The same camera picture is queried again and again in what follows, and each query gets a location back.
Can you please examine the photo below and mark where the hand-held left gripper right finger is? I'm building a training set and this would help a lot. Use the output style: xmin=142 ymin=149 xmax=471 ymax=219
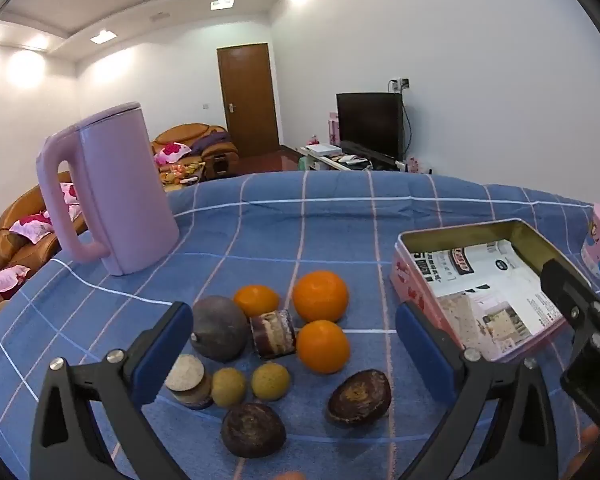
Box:
xmin=395 ymin=301 xmax=562 ymax=480

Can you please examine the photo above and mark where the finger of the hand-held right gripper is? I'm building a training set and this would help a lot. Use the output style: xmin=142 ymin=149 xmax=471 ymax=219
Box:
xmin=540 ymin=258 xmax=600 ymax=361

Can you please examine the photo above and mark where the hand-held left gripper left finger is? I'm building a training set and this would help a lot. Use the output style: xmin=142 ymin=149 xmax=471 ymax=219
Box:
xmin=29 ymin=301 xmax=195 ymax=480

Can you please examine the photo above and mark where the large purple round root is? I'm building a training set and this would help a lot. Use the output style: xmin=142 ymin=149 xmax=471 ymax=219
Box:
xmin=190 ymin=295 xmax=250 ymax=364

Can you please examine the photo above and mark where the small yellow-green fruit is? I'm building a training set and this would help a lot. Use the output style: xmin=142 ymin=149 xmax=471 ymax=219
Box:
xmin=211 ymin=367 xmax=247 ymax=409
xmin=251 ymin=362 xmax=291 ymax=402

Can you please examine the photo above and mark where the oval dark water chestnut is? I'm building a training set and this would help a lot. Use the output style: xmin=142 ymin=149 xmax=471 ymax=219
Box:
xmin=327 ymin=369 xmax=392 ymax=426

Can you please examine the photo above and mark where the pink metal tin box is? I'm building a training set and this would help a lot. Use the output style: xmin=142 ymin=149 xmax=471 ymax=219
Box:
xmin=390 ymin=218 xmax=573 ymax=364

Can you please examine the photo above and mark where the medium orange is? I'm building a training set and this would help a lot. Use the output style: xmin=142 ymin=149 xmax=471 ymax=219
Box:
xmin=296 ymin=320 xmax=351 ymax=375

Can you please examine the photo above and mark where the small orange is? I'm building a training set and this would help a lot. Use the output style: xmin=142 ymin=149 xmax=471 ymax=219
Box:
xmin=233 ymin=285 xmax=281 ymax=318

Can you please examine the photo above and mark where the round dark water chestnut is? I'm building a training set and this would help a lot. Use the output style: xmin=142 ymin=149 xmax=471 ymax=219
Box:
xmin=220 ymin=402 xmax=287 ymax=459

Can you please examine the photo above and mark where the large orange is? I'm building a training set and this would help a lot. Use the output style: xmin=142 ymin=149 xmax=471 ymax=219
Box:
xmin=292 ymin=270 xmax=350 ymax=324

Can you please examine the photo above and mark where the printed paper lining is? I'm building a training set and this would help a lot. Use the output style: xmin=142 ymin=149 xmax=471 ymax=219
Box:
xmin=415 ymin=239 xmax=566 ymax=361

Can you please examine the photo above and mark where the blue plaid blanket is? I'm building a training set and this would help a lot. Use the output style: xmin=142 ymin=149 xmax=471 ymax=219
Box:
xmin=0 ymin=170 xmax=600 ymax=480

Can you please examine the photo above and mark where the lilac electric kettle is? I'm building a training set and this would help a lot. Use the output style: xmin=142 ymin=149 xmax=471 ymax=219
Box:
xmin=35 ymin=102 xmax=181 ymax=277

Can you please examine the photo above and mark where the coffee table with snacks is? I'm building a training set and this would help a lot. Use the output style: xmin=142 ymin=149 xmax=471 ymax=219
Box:
xmin=160 ymin=160 xmax=206 ymax=193

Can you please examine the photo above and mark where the brown leather sofa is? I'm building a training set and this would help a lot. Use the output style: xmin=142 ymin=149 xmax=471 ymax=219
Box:
xmin=0 ymin=172 xmax=88 ymax=336

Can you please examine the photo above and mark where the white television stand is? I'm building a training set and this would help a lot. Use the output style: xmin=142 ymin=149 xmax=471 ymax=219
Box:
xmin=298 ymin=144 xmax=431 ymax=175

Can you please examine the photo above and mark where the brown leather armchair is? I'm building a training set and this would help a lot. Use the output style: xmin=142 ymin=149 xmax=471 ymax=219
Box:
xmin=151 ymin=124 xmax=240 ymax=181

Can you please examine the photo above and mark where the purple throw blanket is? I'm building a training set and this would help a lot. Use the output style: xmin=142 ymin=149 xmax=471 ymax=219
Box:
xmin=192 ymin=132 xmax=231 ymax=158

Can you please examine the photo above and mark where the black television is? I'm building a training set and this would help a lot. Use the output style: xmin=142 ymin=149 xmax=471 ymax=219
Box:
xmin=336 ymin=92 xmax=406 ymax=161

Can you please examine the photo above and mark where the brown wooden door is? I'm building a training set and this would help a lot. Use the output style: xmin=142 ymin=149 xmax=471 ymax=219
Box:
xmin=216 ymin=43 xmax=281 ymax=158

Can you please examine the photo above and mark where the black television cable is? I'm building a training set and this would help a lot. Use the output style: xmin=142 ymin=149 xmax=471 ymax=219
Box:
xmin=402 ymin=91 xmax=417 ymax=161

